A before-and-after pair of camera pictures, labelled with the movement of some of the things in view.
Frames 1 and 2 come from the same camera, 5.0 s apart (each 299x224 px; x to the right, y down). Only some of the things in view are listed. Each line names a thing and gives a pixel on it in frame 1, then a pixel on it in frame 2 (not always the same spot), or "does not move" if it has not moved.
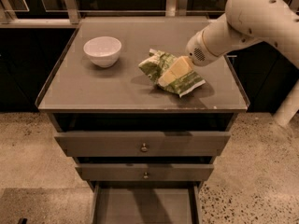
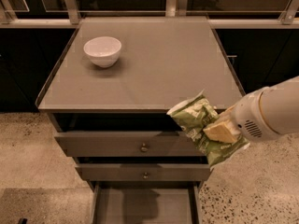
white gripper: [196, 50] to [251, 116]
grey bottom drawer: [146, 202] does not move
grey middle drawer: [146, 173] does not move
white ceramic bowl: [103, 50] does not move
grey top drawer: [142, 144] does not move
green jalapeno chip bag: [156, 63] to [193, 114]
